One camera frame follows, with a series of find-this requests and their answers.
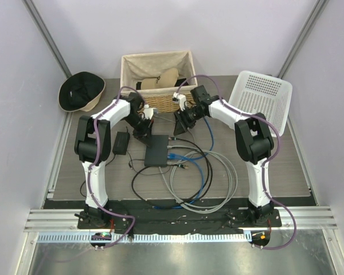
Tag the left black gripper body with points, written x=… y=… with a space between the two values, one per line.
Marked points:
x=141 y=126

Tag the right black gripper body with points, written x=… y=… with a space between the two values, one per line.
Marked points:
x=190 y=116

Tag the black network switch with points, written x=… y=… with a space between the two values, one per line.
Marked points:
x=156 y=153

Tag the black power adapter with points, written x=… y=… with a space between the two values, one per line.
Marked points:
x=121 y=143

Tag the wicker basket with liner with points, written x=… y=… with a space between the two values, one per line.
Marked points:
x=157 y=76

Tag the white plastic perforated basket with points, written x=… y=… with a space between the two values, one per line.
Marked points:
x=260 y=93

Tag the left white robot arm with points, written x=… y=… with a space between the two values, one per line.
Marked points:
x=93 y=144

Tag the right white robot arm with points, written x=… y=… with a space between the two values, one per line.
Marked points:
x=254 y=142

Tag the beige cap in basket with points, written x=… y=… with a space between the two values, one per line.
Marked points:
x=166 y=80

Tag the black and beige bucket hat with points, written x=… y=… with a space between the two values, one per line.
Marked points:
x=81 y=92

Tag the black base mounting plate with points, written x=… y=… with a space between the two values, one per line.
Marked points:
x=233 y=214

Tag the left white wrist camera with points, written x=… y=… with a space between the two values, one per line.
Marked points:
x=149 y=112

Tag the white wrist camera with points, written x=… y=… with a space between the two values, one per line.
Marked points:
x=149 y=112
x=180 y=99

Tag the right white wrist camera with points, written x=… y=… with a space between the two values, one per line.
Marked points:
x=180 y=99

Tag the white slotted cable duct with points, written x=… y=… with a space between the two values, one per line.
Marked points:
x=103 y=237

